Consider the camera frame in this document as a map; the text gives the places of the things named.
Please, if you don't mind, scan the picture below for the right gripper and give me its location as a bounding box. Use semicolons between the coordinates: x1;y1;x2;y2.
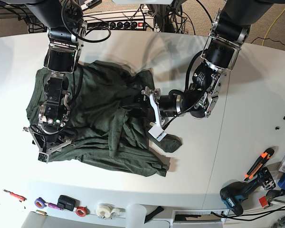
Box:
23;125;75;163

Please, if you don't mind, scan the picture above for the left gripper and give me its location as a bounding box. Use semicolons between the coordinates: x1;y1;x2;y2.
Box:
120;86;167;142

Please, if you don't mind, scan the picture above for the dark green t-shirt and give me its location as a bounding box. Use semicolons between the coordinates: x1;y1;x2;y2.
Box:
26;60;183;178

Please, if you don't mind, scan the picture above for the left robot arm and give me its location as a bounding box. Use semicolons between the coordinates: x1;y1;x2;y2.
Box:
121;0;273;141

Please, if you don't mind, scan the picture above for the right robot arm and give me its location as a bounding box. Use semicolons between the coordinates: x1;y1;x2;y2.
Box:
25;0;87;162

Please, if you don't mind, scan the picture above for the purple tape roll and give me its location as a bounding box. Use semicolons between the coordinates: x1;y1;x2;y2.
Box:
34;197;46;209

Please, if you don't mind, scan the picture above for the red black screwdriver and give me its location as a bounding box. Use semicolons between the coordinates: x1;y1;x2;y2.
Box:
3;189;27;202

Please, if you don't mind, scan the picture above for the red tape roll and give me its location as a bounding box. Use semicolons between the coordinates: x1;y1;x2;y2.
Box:
76;207;87;217

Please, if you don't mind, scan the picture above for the black power strip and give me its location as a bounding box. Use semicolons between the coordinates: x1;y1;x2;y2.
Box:
87;20;152;31

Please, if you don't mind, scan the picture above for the clear tape dispenser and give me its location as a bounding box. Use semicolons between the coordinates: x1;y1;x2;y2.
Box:
95;204;125;219

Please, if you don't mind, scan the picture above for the white paper roll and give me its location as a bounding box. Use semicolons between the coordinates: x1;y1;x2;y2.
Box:
125;204;147;228

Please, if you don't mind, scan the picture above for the orange black utility knife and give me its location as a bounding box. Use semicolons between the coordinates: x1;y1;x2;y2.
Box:
244;148;275;181

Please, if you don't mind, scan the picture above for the red square tag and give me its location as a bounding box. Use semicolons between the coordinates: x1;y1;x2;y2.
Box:
259;196;269;208

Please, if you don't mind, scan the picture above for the black action camera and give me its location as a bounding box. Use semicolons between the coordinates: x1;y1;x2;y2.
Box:
57;195;76;211

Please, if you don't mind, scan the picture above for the teal black cordless drill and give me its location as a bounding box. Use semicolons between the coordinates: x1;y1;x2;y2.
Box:
220;167;276;216

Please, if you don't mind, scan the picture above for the yellow cable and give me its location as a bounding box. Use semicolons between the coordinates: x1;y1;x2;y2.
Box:
262;5;285;46

